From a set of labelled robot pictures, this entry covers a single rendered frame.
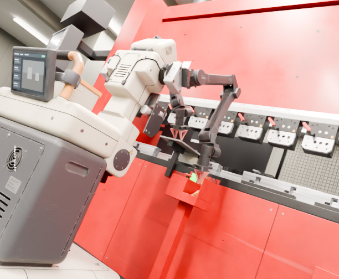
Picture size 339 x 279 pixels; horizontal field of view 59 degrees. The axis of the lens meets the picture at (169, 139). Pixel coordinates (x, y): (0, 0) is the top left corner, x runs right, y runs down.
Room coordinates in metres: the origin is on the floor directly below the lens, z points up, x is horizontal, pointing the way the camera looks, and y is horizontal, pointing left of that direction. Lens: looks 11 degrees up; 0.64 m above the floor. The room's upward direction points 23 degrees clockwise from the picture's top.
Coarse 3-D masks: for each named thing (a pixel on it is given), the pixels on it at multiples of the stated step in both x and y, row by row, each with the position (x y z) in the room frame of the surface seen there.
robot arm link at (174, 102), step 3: (171, 93) 1.85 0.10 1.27; (171, 96) 1.86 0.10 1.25; (174, 96) 1.85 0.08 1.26; (177, 96) 1.83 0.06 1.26; (180, 96) 1.85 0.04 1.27; (171, 99) 1.86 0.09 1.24; (174, 99) 1.85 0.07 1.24; (177, 99) 1.82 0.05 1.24; (171, 102) 1.87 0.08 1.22; (174, 102) 1.85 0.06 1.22; (177, 102) 1.83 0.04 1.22; (171, 105) 1.87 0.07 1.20; (174, 105) 1.86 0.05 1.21; (177, 105) 1.85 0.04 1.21
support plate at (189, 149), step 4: (160, 136) 1.91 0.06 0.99; (164, 136) 1.89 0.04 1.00; (168, 140) 1.91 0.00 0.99; (172, 140) 1.85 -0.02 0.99; (176, 140) 1.82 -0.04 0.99; (180, 140) 1.80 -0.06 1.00; (180, 144) 1.89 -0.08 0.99; (184, 144) 1.83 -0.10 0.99; (188, 148) 1.91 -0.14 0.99; (192, 148) 1.90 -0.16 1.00; (188, 152) 2.05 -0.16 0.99; (192, 152) 1.99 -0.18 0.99; (196, 152) 1.94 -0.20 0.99
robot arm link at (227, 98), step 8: (224, 96) 1.63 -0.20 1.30; (232, 96) 1.63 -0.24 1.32; (224, 104) 1.59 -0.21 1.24; (216, 112) 1.57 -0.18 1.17; (224, 112) 1.59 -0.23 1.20; (216, 120) 1.54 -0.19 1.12; (208, 128) 1.52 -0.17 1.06; (216, 128) 1.53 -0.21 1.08; (200, 136) 1.52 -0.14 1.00; (208, 136) 1.49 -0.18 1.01; (216, 136) 1.53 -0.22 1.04
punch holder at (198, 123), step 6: (198, 108) 2.07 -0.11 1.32; (204, 108) 2.04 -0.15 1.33; (210, 108) 2.01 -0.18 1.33; (198, 114) 2.06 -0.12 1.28; (204, 114) 2.03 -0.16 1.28; (210, 114) 2.01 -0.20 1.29; (192, 120) 2.08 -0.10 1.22; (198, 120) 2.04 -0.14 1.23; (204, 120) 2.01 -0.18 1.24; (192, 126) 2.06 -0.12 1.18; (198, 126) 2.03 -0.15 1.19; (204, 126) 2.00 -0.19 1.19
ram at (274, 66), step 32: (160, 32) 2.57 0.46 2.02; (192, 32) 2.32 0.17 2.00; (224, 32) 2.11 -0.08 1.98; (256, 32) 1.93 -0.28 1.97; (288, 32) 1.78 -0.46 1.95; (320, 32) 1.65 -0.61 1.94; (192, 64) 2.22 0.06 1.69; (224, 64) 2.03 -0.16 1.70; (256, 64) 1.87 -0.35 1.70; (288, 64) 1.73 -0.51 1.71; (320, 64) 1.61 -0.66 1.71; (192, 96) 2.14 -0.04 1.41; (256, 96) 1.81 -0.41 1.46; (288, 96) 1.68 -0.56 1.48; (320, 96) 1.57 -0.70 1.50
